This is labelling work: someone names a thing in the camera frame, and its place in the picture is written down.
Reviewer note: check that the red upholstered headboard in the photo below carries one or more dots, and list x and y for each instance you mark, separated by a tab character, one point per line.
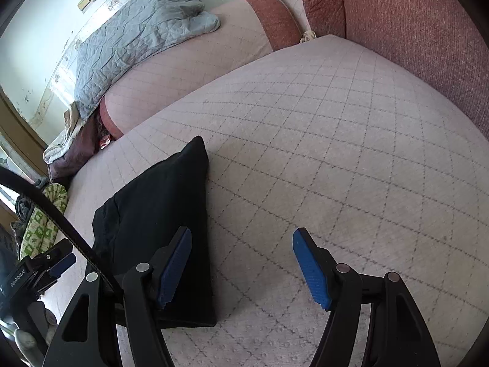
435	40

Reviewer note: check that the pink bolster pillow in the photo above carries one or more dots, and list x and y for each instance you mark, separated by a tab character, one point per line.
249	30

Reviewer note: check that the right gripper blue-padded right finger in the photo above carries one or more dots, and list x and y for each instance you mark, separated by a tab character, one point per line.
397	335

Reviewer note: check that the dark purple blanket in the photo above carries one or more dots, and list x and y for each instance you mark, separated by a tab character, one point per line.
84	147

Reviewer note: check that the red white small pouch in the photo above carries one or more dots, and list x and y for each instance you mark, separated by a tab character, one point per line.
104	141

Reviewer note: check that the cream folded cloth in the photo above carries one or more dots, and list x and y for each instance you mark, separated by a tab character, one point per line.
73	123

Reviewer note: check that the green patterned quilt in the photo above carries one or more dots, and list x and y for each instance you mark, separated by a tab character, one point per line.
41	232

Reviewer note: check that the pink quilted mattress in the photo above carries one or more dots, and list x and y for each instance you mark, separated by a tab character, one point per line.
380	168

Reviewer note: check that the dark grey clothing pile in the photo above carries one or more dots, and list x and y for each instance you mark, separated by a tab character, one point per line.
24	208

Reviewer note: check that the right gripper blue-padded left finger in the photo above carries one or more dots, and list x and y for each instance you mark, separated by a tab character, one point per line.
87	335

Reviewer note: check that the black pants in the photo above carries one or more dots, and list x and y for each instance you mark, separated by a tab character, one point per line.
144	216

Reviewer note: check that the grey quilted blanket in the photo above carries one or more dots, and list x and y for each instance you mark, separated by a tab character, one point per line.
137	31

